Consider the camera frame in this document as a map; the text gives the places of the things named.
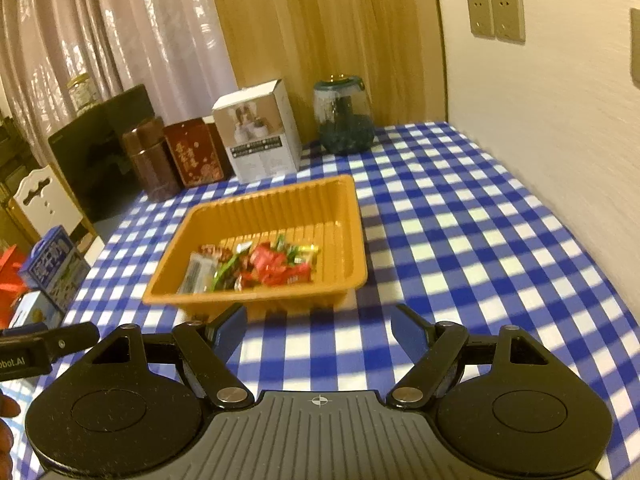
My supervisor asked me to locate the colourful candy wrapper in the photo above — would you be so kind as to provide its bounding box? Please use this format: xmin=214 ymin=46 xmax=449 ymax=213
xmin=272 ymin=234 xmax=321 ymax=265

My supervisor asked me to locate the blue white checkered tablecloth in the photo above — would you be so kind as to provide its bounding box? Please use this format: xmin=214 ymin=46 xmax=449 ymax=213
xmin=0 ymin=120 xmax=640 ymax=480

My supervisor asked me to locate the person's left hand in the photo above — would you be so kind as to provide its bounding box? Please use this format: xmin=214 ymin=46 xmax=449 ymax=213
xmin=0 ymin=394 xmax=22 ymax=466

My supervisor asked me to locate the dark red tin box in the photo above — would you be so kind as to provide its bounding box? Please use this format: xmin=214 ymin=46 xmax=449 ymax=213
xmin=164 ymin=117 xmax=225 ymax=190

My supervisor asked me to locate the red bag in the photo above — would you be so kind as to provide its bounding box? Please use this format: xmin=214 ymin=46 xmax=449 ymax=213
xmin=0 ymin=245 xmax=28 ymax=328

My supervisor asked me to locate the glass jar with dark contents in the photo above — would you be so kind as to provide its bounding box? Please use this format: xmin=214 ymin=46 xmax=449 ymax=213
xmin=313 ymin=74 xmax=376 ymax=156

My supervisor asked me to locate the light blue carton box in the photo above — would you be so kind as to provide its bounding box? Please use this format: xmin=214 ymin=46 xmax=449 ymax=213
xmin=9 ymin=290 xmax=63 ymax=331

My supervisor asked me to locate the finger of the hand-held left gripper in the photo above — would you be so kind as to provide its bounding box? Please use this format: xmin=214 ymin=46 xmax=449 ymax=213
xmin=0 ymin=322 xmax=101 ymax=361

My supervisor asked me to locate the large red snack packet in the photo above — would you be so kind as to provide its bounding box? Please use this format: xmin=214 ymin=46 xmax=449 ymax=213
xmin=247 ymin=245 xmax=292 ymax=287

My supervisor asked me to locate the white wooden chair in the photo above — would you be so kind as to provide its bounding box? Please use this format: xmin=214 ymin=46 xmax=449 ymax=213
xmin=11 ymin=164 xmax=86 ymax=243

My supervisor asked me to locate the blue milk carton box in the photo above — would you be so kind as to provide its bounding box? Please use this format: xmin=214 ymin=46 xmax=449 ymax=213
xmin=19 ymin=225 xmax=92 ymax=313

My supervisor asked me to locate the beige wall socket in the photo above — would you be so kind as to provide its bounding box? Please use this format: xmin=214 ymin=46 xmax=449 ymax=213
xmin=629 ymin=7 xmax=640 ymax=86
xmin=466 ymin=0 xmax=496 ymax=40
xmin=490 ymin=0 xmax=526 ymax=43

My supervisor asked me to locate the grey printed snack packet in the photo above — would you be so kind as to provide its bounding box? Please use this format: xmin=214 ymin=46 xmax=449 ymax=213
xmin=177 ymin=251 xmax=219 ymax=295

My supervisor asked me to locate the sheer curtain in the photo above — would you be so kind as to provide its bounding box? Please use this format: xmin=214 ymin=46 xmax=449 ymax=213
xmin=0 ymin=0 xmax=238 ymax=171

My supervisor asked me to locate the orange plastic tray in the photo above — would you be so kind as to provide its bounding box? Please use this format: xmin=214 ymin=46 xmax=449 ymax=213
xmin=141 ymin=175 xmax=369 ymax=313

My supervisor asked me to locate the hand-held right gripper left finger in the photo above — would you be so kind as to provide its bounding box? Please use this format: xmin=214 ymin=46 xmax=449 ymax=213
xmin=82 ymin=302 xmax=253 ymax=408

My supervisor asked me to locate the brown metal canister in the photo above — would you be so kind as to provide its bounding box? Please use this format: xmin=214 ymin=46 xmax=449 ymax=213
xmin=122 ymin=116 xmax=182 ymax=203

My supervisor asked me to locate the small clear glass jar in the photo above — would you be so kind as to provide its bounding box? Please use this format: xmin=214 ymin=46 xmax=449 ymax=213
xmin=67 ymin=72 xmax=98 ymax=111

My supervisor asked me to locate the black cabinet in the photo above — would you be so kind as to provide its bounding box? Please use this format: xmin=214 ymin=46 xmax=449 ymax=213
xmin=47 ymin=84 xmax=156 ymax=226

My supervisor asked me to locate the wooden panel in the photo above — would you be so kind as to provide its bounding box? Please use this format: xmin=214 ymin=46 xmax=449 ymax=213
xmin=205 ymin=0 xmax=448 ymax=133

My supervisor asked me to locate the green candy wrapper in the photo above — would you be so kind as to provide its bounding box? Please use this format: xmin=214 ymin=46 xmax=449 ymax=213
xmin=212 ymin=252 xmax=248 ymax=291

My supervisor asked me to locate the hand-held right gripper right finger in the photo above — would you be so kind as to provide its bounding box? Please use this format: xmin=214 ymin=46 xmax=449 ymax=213
xmin=387 ymin=304 xmax=556 ymax=408

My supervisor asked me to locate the white carton box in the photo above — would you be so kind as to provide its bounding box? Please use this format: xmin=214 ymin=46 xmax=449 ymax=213
xmin=211 ymin=79 xmax=303 ymax=184

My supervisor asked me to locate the red twisted candy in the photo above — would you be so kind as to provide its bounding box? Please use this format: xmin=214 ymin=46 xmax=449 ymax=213
xmin=287 ymin=259 xmax=317 ymax=285

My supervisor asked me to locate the dark storage rack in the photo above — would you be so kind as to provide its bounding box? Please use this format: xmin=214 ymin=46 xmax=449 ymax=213
xmin=0 ymin=115 xmax=31 ymax=201

